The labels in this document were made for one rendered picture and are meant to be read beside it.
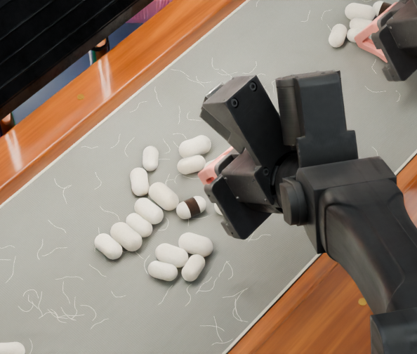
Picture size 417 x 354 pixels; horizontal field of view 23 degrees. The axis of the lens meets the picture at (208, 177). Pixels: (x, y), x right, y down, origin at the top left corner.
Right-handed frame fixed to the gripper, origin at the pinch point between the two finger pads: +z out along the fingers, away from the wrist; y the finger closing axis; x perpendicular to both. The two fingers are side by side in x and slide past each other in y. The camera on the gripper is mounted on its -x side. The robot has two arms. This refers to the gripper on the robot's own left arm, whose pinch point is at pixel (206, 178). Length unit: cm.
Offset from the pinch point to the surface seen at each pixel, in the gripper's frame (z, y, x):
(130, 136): 15.4, -2.4, -3.4
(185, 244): 2.6, 4.9, 5.2
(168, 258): 3.0, 7.2, 5.1
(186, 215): 4.9, 1.9, 3.8
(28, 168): 17.0, 9.2, -7.6
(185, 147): 8.9, -4.4, -0.4
